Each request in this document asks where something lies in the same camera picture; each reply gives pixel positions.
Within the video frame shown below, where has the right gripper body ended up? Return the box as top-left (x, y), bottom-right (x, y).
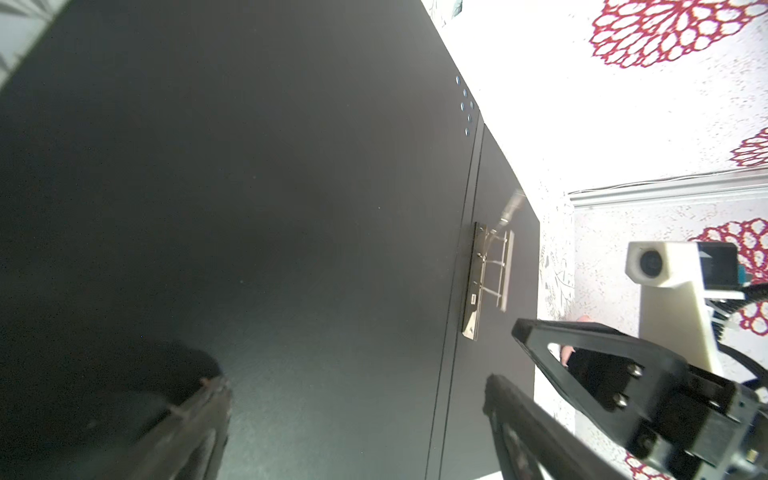
top-left (635, 378), bottom-right (767, 479)

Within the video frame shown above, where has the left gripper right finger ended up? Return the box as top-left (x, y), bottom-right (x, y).
top-left (483, 374), bottom-right (623, 480)

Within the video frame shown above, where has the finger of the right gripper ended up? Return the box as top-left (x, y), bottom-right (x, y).
top-left (512, 319), bottom-right (726, 457)

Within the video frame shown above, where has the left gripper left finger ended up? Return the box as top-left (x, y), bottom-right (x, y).
top-left (87, 376), bottom-right (232, 479)

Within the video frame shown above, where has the blue black folder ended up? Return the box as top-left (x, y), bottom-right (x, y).
top-left (1, 1), bottom-right (513, 479)

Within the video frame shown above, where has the metal folder clip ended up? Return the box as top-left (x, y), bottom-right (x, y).
top-left (461, 189), bottom-right (526, 341)

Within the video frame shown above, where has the pink plush toy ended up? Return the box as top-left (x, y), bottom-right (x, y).
top-left (560, 315), bottom-right (593, 366)

